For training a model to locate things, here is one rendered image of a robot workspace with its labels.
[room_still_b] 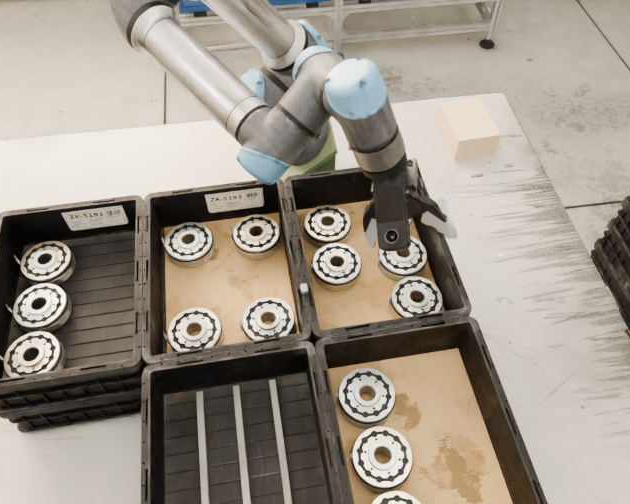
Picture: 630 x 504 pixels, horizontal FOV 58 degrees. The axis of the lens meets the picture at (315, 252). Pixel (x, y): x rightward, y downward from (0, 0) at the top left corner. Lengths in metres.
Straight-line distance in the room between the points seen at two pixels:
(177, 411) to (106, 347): 0.20
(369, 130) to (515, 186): 0.89
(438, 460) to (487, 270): 0.54
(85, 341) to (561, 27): 3.11
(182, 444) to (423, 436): 0.43
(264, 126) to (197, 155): 0.80
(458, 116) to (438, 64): 1.55
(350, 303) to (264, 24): 0.59
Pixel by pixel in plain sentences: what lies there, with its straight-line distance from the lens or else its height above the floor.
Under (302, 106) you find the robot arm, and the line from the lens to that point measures 0.85.
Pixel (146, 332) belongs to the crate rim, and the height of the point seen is 0.93.
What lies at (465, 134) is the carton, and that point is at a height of 0.78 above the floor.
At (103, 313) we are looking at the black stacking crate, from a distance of 1.23.
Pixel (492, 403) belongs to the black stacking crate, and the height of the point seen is 0.90.
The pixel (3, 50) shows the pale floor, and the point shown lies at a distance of 3.65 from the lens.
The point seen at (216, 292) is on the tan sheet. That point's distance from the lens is 1.20.
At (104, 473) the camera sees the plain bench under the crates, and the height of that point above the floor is 0.70.
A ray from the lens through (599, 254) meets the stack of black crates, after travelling 2.18.
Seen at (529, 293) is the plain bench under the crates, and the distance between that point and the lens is 1.42.
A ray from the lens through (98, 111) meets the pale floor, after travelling 3.03.
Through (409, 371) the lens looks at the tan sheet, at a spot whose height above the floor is 0.83.
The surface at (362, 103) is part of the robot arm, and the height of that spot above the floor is 1.35.
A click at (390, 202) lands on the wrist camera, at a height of 1.19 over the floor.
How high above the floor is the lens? 1.83
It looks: 54 degrees down
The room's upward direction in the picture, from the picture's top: straight up
